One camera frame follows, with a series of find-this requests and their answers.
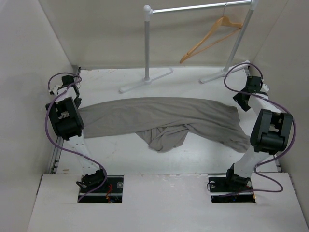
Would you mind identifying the white clothes rack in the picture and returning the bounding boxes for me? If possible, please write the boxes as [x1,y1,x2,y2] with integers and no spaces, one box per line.
[119,0,259,93]

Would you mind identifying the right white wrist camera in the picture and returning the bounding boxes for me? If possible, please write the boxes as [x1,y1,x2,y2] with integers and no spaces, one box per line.
[261,84,269,93]

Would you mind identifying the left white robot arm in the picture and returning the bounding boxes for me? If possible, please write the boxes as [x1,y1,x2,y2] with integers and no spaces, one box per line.
[44,72,108,193]

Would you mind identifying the left metal table rail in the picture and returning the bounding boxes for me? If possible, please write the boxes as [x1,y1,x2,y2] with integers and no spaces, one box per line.
[47,64,82,174]

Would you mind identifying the wooden clothes hanger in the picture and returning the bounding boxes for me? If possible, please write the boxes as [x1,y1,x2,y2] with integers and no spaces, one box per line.
[179,14,244,64]

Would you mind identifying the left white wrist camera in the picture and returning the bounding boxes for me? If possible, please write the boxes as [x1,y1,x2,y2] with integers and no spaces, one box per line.
[49,85,61,96]

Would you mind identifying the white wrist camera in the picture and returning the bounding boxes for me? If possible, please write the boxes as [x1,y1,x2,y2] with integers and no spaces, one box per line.
[261,84,269,93]
[49,85,61,96]

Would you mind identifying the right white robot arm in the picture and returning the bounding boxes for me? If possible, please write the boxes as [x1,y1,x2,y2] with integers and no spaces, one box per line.
[224,76,295,191]

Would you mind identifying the right metal table rail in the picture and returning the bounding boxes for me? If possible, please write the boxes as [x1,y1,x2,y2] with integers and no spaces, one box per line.
[244,67,282,172]

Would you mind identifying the metal table rail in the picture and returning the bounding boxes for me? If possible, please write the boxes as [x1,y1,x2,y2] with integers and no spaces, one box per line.
[47,64,82,174]
[244,67,282,172]

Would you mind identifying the grey trousers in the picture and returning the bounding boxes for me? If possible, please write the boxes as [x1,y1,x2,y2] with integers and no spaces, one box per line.
[79,97,250,153]

